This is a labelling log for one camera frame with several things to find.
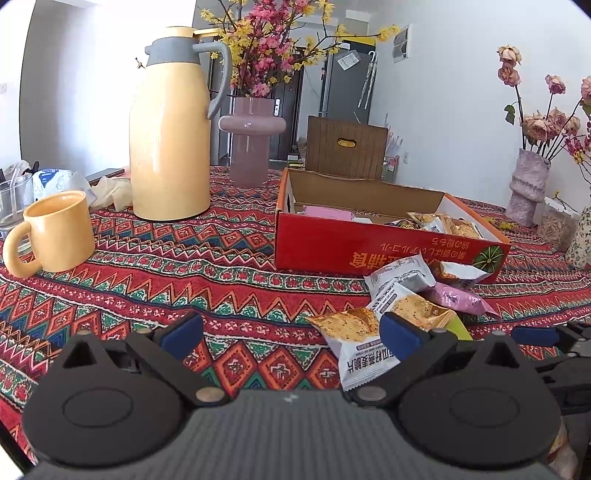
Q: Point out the yellow thermos jug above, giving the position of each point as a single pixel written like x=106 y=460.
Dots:
x=178 y=93

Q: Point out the green snack packet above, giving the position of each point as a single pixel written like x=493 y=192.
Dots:
x=457 y=327

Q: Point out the red cardboard box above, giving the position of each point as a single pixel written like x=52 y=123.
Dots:
x=368 y=242

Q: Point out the brown wooden chair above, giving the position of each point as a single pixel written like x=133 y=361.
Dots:
x=345 y=149

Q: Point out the white plastic bag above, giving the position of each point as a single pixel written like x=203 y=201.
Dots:
x=47 y=182

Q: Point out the small pink packet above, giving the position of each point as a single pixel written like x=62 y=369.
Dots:
x=459 y=300

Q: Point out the textured pink tall vase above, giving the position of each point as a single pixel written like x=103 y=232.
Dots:
x=528 y=187

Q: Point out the dark brown door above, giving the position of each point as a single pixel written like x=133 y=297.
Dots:
x=287 y=101

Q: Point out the clear jar with seeds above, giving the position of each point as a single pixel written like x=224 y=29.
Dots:
x=558 y=223

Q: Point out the orange cracker packet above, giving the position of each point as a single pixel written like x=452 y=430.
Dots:
x=412 y=307

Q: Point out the floral white vase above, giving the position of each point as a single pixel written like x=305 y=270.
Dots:
x=578 y=253

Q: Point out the yellow ceramic mug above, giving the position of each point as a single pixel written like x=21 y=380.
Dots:
x=60 y=234

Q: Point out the pink ring vase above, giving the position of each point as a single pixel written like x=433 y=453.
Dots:
x=250 y=125

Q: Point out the silver white snack packet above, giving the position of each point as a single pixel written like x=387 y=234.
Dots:
x=416 y=275

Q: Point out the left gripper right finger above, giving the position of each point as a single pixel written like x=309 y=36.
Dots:
x=420 y=354

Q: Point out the pink yellow blossom branches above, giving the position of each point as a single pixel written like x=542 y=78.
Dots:
x=270 y=41

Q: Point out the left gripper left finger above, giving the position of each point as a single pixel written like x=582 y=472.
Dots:
x=161 y=354

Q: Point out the dried pink roses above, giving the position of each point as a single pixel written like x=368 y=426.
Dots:
x=549 y=132

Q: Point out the grey refrigerator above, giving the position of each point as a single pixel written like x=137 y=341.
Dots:
x=346 y=86

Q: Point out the pink snack packet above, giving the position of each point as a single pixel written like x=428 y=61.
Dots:
x=322 y=212

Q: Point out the small cracker packet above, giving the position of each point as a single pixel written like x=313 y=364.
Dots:
x=421 y=221
x=462 y=228

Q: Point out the clear glass cup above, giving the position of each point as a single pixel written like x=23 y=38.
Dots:
x=15 y=198

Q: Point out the patterned red tablecloth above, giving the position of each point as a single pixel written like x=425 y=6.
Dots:
x=220 y=265

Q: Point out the fallen yellow petals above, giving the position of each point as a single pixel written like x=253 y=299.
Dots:
x=501 y=224

